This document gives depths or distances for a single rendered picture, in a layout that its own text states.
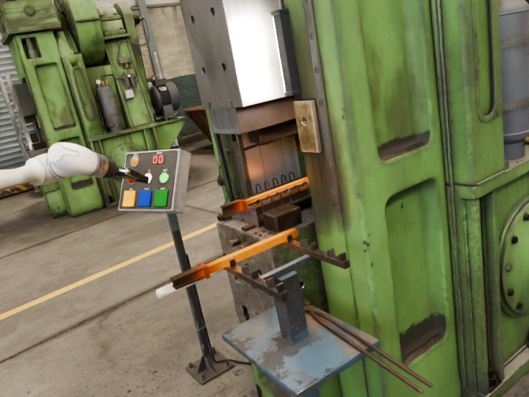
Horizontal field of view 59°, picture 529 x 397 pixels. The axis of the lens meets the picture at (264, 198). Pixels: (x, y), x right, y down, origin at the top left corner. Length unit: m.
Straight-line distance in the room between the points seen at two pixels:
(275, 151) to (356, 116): 0.70
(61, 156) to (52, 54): 4.78
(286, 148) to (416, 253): 0.73
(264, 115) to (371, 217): 0.54
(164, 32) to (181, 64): 0.73
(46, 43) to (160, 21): 4.67
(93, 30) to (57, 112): 1.12
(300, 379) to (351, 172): 0.63
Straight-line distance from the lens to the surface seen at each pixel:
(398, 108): 1.67
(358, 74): 1.46
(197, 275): 1.35
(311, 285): 1.78
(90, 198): 6.57
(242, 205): 1.77
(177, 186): 2.08
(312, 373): 1.31
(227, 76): 1.66
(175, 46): 10.87
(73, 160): 1.76
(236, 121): 1.67
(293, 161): 2.14
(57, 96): 6.50
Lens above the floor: 1.51
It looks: 16 degrees down
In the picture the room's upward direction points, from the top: 11 degrees counter-clockwise
